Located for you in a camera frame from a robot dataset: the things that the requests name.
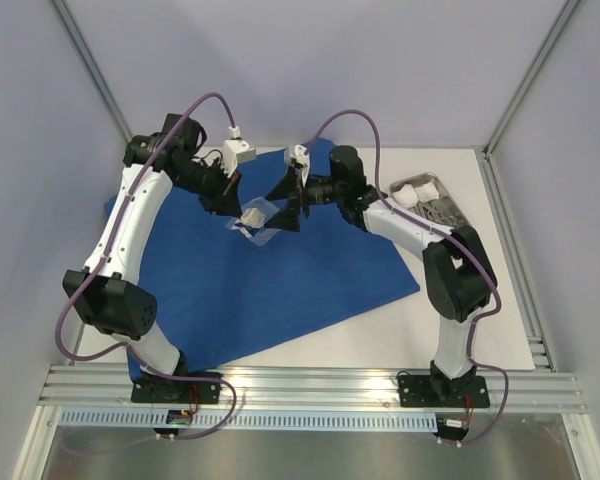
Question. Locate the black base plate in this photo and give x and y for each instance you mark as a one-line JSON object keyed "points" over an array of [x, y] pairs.
{"points": [[151, 389], [436, 391]]}

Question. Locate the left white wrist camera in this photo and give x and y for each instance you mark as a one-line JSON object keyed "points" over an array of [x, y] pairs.
{"points": [[234, 153]]}

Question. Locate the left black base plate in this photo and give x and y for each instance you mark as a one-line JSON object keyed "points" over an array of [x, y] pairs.
{"points": [[151, 389]]}

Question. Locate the clear packet with gloves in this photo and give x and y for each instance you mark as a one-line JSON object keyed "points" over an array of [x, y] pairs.
{"points": [[251, 225]]}

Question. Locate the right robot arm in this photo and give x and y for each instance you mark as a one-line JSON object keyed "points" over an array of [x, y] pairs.
{"points": [[459, 279]]}

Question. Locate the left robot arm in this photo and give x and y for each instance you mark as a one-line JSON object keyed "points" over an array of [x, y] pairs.
{"points": [[105, 292]]}

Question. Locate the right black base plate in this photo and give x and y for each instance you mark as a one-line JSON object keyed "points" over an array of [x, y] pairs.
{"points": [[436, 391]]}

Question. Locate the white gauze pad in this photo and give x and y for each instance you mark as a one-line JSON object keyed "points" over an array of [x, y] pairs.
{"points": [[427, 192], [406, 196]]}

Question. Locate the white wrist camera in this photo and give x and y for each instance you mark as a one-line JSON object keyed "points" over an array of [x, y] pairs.
{"points": [[234, 153], [297, 157]]}

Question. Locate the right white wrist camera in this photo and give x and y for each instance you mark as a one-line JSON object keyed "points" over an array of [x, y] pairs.
{"points": [[297, 157]]}

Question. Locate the aluminium mounting rail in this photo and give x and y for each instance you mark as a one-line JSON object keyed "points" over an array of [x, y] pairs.
{"points": [[322, 389]]}

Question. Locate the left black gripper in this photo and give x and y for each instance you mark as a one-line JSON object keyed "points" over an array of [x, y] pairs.
{"points": [[225, 201]]}

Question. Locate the slotted cable duct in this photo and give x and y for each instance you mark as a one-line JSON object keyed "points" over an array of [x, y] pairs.
{"points": [[261, 420]]}

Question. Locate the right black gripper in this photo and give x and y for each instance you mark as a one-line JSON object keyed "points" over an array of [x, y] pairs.
{"points": [[302, 195]]}

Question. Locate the stainless steel instrument tray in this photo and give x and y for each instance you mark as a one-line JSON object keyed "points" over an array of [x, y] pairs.
{"points": [[421, 179]]}

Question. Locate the blue surgical drape cloth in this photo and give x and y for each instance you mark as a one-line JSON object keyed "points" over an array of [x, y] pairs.
{"points": [[318, 297]]}

